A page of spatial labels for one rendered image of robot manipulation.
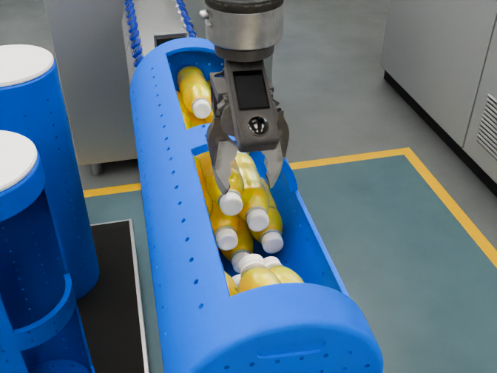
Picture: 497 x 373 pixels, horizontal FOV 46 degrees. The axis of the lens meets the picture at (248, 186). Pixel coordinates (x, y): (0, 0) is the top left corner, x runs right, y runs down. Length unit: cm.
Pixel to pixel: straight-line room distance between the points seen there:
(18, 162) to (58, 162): 54
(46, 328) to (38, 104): 64
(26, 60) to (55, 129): 22
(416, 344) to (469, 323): 25
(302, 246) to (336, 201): 184
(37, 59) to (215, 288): 125
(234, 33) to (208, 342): 35
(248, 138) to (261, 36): 11
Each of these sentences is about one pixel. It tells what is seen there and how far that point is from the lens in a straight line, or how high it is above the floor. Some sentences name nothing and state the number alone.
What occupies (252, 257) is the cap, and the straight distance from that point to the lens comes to 86.
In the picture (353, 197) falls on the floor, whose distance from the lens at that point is 292.
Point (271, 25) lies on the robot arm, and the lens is 66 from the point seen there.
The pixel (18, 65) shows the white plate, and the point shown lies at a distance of 184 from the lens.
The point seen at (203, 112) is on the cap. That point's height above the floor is 114.
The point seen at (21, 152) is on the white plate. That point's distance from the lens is 141.
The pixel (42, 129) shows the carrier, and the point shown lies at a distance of 183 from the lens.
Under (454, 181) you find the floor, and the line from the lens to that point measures 317.
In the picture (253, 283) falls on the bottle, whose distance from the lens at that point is 81.
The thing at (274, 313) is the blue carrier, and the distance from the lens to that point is 69.
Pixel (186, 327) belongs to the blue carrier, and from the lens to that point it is 74.
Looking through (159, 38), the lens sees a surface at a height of 108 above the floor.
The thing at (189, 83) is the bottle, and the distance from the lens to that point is 132.
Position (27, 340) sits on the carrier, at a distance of 159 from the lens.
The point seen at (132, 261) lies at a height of 15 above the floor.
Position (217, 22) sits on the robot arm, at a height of 152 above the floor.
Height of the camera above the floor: 175
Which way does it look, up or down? 36 degrees down
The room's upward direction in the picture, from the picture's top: straight up
